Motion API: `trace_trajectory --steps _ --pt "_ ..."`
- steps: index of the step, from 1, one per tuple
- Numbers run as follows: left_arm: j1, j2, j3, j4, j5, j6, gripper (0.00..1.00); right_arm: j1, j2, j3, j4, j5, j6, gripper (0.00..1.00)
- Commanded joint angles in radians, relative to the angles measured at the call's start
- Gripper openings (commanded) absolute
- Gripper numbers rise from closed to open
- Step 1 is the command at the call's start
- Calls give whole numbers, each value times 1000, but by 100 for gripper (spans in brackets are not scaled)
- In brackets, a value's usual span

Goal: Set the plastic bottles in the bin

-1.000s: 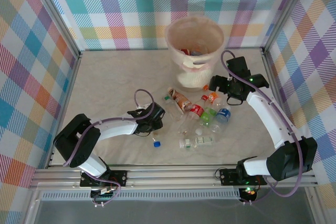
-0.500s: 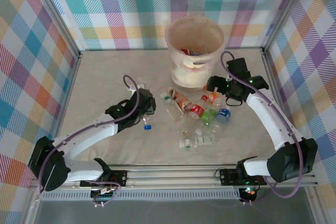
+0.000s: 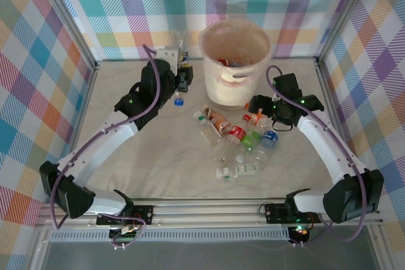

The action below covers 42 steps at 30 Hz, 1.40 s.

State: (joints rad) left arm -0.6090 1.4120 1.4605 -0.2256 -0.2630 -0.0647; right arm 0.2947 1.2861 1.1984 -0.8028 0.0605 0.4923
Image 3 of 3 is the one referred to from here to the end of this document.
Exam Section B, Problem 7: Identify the orange cap clear bottle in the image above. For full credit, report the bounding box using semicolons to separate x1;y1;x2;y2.
243;101;266;127

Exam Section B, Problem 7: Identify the blue yellow label bottle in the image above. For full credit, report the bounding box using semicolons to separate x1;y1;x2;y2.
171;30;191;64

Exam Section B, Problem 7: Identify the light blue label bottle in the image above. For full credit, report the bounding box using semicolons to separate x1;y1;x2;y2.
252;129;280;161

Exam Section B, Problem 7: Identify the red label red cap bottle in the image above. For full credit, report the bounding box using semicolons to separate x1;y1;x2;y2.
214;113;252;163

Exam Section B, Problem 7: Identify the bright green label bottle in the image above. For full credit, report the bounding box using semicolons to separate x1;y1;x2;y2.
234;128;260;163

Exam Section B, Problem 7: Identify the brown bottle beige cap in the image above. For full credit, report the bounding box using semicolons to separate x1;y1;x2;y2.
201;104;232;135

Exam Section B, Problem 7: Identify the green tag white cap bottle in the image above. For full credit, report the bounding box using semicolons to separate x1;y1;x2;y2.
193;110;223;148

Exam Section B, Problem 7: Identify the white green label bottle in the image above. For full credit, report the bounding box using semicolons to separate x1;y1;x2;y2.
234;163;261;178

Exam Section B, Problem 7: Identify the small clear white cap bottle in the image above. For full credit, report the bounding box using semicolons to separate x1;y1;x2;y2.
216;166;235;183

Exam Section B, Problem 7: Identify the white ribbed plastic bin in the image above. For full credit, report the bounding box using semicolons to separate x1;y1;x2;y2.
198;20;272;111

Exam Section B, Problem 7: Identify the small electronics board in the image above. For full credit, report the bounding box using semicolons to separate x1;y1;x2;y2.
109;224;142;242
289;224;314;243

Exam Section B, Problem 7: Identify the aluminium side rail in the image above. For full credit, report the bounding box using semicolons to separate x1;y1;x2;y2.
315;57;385;220
30;61;101;270

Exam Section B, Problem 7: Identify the aluminium frame post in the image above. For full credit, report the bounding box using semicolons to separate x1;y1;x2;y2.
33;0;99;73
315;0;380;63

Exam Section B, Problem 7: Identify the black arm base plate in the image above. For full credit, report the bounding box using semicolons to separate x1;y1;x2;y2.
96;204;155;226
264;202;323;224

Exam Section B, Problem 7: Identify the wide aluminium base rail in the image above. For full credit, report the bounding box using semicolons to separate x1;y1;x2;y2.
34;197;383;230

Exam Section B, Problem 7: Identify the grey slotted cable duct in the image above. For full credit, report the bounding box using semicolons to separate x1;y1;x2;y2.
50;230;290;243

